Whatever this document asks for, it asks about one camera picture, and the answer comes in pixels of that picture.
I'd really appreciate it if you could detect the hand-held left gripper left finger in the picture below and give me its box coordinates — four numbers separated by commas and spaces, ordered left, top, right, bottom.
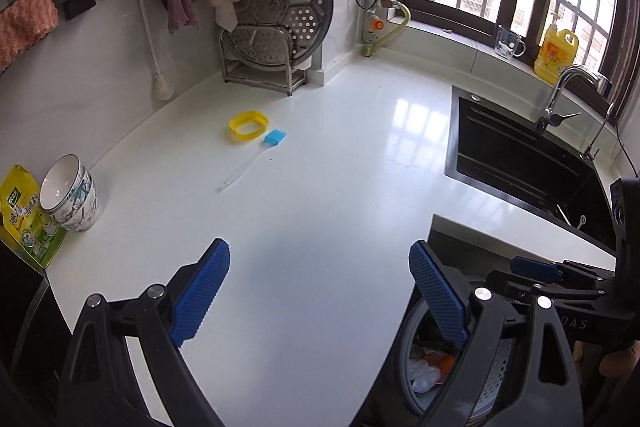
55, 238, 232, 427

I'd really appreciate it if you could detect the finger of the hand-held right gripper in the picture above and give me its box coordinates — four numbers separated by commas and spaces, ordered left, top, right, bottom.
510, 257, 616, 283
486, 271, 556, 303

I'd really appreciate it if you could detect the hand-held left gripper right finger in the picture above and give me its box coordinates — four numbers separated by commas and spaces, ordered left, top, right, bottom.
408, 240, 586, 427

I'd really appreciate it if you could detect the blue mesh waste basket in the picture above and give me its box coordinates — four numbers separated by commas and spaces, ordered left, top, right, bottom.
400, 294, 518, 423

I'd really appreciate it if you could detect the person's right hand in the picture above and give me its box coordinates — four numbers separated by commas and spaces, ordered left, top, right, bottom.
600, 348, 632, 390

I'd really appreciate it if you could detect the black sink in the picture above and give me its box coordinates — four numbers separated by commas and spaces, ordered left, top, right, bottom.
444, 86, 618, 253

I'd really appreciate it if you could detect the white patterned bowl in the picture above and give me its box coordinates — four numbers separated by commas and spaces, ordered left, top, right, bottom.
52, 187, 99, 232
39, 154, 93, 214

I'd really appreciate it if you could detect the thin chrome faucet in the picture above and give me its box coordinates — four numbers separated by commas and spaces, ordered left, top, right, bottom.
580, 102, 616, 162

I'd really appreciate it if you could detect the blue silicone brush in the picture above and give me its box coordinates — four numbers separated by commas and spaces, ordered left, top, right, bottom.
217, 129, 285, 192

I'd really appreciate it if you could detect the chrome kitchen faucet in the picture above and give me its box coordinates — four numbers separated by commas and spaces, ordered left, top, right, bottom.
535, 65, 612, 134

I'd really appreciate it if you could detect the black stove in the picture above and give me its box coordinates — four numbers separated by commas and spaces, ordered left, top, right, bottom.
0, 242, 76, 427

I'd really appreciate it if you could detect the yellow green packet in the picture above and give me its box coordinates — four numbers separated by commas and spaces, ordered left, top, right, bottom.
0, 164, 68, 269

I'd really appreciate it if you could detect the white bottle brush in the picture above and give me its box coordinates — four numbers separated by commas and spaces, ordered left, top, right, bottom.
134, 0, 175, 102

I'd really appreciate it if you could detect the yellow oil bottle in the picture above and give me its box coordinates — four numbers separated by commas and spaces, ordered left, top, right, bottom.
534, 13, 580, 85

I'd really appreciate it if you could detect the glass measuring cup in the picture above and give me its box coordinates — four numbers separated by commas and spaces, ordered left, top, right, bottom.
494, 24, 527, 59

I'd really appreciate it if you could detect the metal dish rack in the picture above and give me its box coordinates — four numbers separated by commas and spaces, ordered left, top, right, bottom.
220, 27, 321, 98

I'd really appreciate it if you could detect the dark framed window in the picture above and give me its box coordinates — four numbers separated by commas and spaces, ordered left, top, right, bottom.
397, 0, 640, 118

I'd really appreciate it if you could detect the small round metal tray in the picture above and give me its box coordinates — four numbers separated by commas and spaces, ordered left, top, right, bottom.
222, 24, 296, 70

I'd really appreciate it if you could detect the black holder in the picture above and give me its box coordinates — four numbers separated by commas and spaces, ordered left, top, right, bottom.
62, 0, 97, 20

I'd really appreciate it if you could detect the pink towel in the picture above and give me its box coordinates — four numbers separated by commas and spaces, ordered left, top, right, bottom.
0, 0, 60, 75

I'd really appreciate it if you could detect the black cable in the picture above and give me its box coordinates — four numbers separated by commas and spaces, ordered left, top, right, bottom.
612, 122, 628, 168

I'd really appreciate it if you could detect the yellow plastic ring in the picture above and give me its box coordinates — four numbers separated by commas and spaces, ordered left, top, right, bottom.
229, 110, 270, 142

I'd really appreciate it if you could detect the yellow hose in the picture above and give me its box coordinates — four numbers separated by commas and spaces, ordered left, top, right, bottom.
367, 0, 412, 56

